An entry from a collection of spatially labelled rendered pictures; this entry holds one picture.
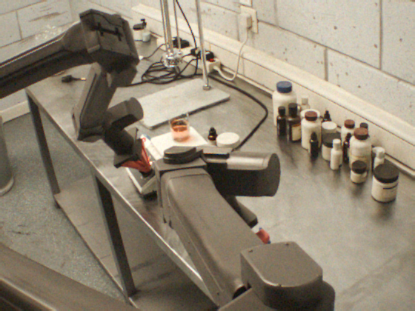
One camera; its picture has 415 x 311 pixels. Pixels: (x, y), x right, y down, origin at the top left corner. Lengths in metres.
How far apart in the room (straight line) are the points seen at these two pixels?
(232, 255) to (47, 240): 2.19
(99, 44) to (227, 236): 0.43
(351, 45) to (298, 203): 0.48
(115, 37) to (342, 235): 0.68
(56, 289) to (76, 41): 0.50
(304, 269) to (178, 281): 1.79
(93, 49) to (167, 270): 1.47
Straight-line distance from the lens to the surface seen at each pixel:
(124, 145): 1.33
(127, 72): 0.89
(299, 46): 1.73
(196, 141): 1.44
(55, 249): 2.54
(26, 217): 2.80
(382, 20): 1.45
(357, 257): 1.21
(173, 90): 1.91
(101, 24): 0.85
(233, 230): 0.49
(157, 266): 2.20
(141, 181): 1.42
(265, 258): 0.36
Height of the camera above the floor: 1.57
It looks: 32 degrees down
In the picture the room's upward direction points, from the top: 6 degrees counter-clockwise
